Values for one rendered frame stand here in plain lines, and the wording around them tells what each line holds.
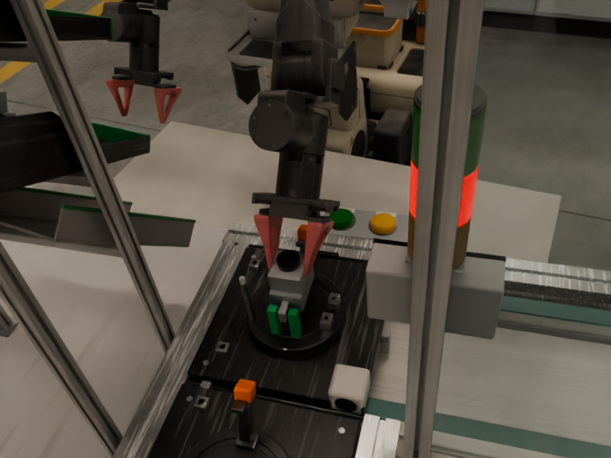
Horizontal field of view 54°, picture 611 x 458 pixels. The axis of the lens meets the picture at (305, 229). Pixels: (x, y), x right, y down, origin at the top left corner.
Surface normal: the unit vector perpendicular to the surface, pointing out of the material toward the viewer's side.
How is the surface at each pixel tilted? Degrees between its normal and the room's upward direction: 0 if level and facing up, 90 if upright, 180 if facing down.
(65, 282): 0
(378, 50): 92
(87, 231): 90
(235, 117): 0
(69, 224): 90
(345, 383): 0
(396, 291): 90
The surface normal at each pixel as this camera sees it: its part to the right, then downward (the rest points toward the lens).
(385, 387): -0.09, -0.72
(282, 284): -0.25, 0.73
